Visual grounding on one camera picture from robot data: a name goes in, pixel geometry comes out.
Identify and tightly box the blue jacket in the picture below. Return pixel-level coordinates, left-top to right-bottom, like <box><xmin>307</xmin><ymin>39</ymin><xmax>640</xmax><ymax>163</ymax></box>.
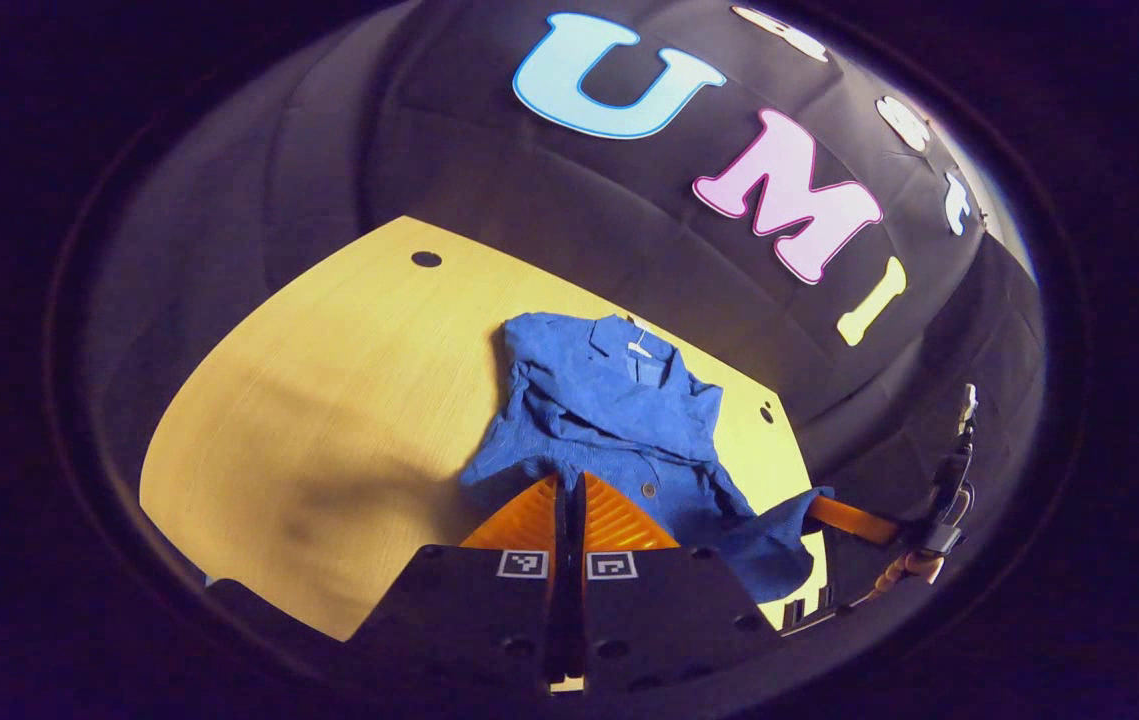
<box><xmin>459</xmin><ymin>312</ymin><xmax>835</xmax><ymax>604</ymax></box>

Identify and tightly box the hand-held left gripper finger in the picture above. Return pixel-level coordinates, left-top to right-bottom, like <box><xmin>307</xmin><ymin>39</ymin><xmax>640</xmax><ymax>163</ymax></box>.
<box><xmin>349</xmin><ymin>474</ymin><xmax>570</xmax><ymax>696</ymax></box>
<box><xmin>569</xmin><ymin>472</ymin><xmax>785</xmax><ymax>694</ymax></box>

